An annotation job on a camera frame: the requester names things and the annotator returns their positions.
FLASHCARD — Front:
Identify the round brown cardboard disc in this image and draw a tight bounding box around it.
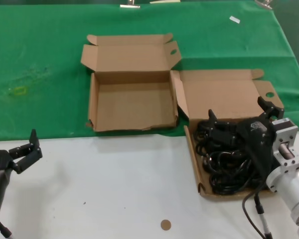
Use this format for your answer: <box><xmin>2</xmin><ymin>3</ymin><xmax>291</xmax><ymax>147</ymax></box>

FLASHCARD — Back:
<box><xmin>160</xmin><ymin>219</ymin><xmax>172</xmax><ymax>231</ymax></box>

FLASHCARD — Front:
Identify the green table cloth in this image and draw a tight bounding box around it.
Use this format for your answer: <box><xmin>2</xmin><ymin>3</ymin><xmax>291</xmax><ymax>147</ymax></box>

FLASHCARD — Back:
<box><xmin>0</xmin><ymin>0</ymin><xmax>299</xmax><ymax>142</ymax></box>

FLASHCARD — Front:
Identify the empty brown cardboard box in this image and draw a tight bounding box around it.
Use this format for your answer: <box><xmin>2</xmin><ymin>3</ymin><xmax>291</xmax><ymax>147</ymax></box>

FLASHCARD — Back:
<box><xmin>80</xmin><ymin>33</ymin><xmax>182</xmax><ymax>132</ymax></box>

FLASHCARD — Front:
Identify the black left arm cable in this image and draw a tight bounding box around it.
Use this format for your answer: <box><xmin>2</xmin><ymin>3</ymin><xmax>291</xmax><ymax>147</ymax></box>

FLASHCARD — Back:
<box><xmin>0</xmin><ymin>221</ymin><xmax>13</xmax><ymax>239</ymax></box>

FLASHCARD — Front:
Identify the black power cord coil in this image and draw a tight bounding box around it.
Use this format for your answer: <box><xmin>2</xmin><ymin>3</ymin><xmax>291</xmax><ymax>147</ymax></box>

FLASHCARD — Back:
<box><xmin>193</xmin><ymin>119</ymin><xmax>215</xmax><ymax>156</ymax></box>
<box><xmin>209</xmin><ymin>171</ymin><xmax>261</xmax><ymax>195</ymax></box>

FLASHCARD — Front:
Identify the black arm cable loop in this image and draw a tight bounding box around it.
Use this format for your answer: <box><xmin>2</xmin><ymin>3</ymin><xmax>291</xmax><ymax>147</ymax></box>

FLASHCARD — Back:
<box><xmin>242</xmin><ymin>184</ymin><xmax>269</xmax><ymax>239</ymax></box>

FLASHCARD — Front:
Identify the brown cardboard box with cords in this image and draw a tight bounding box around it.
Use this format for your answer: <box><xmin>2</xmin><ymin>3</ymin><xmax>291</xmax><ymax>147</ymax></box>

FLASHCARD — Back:
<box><xmin>170</xmin><ymin>69</ymin><xmax>285</xmax><ymax>202</ymax></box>

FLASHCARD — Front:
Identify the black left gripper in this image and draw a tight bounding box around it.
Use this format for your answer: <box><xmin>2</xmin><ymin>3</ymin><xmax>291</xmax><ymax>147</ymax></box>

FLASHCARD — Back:
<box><xmin>0</xmin><ymin>128</ymin><xmax>44</xmax><ymax>175</ymax></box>

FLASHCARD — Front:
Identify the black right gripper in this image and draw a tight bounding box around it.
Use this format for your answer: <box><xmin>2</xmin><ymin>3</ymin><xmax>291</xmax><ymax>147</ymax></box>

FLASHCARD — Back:
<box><xmin>208</xmin><ymin>96</ymin><xmax>286</xmax><ymax>180</ymax></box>

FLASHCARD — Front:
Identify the cable with silver connector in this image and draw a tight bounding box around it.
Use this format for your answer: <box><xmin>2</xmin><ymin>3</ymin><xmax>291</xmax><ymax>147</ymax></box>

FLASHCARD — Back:
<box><xmin>254</xmin><ymin>193</ymin><xmax>274</xmax><ymax>239</ymax></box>

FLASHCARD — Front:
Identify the metal cloth clamp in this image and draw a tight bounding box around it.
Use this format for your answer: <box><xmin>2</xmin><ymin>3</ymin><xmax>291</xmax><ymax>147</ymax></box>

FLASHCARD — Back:
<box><xmin>119</xmin><ymin>0</ymin><xmax>142</xmax><ymax>9</ymax></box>
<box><xmin>255</xmin><ymin>0</ymin><xmax>274</xmax><ymax>10</ymax></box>

